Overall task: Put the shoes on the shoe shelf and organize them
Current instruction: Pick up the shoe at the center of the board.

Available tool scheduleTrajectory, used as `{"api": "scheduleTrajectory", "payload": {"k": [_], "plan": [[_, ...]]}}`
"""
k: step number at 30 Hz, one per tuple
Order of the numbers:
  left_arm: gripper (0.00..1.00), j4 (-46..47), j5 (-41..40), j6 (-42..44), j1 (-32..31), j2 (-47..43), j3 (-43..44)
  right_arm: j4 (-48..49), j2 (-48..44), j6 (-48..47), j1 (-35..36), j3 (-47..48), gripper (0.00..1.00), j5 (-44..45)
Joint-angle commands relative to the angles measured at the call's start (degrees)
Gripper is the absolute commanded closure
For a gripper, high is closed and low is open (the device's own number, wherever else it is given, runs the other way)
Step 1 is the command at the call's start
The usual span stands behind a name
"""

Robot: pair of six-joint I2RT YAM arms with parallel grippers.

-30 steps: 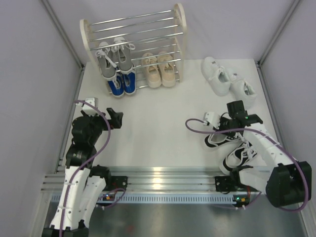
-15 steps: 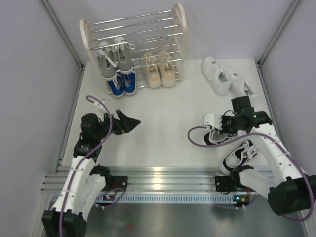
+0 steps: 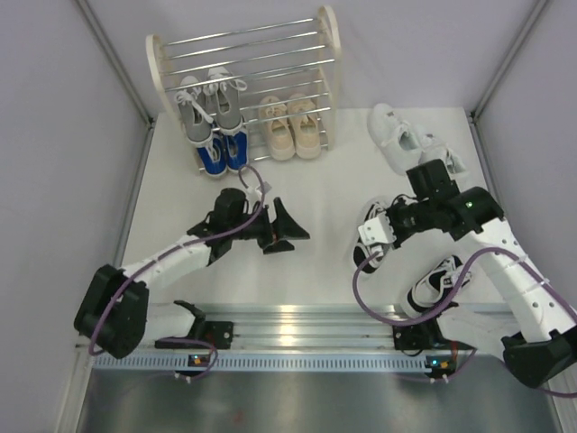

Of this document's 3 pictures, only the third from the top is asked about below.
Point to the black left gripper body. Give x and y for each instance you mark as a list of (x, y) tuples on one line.
[(260, 229)]

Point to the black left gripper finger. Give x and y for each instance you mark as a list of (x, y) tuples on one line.
[(279, 247), (284, 226)]

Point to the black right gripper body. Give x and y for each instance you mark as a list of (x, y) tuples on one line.
[(407, 220)]

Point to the black white sneaker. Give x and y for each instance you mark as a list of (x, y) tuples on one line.
[(361, 251), (432, 288)]

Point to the blue canvas sneaker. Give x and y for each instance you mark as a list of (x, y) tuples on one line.
[(236, 148), (211, 154)]

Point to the grey canvas sneaker back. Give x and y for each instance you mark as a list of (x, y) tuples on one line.
[(191, 102)]

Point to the grey canvas sneaker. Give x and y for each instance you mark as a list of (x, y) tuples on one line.
[(224, 90), (191, 102)]

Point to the beige lace sneaker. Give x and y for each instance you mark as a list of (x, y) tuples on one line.
[(275, 128), (304, 126)]

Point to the grey canvas sneaker front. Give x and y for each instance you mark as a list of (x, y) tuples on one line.
[(224, 90)]

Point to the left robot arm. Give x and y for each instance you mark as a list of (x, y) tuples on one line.
[(134, 283)]

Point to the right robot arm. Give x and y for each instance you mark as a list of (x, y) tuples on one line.
[(542, 343)]

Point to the white sneaker right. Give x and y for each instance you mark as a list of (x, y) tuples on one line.
[(434, 148)]

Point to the white sneaker left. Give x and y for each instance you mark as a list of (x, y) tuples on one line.
[(395, 138)]

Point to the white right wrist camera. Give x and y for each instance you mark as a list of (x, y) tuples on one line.
[(377, 230)]

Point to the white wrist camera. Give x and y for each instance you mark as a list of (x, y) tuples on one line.
[(377, 230), (260, 191)]

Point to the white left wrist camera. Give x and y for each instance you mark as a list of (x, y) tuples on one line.
[(260, 191)]

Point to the aluminium mounting rail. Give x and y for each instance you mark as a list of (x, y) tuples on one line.
[(315, 329)]

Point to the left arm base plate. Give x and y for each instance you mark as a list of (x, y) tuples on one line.
[(218, 334)]

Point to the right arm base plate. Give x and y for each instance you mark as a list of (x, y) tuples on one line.
[(426, 336)]

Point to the perforated cable duct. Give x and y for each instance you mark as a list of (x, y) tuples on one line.
[(238, 362)]

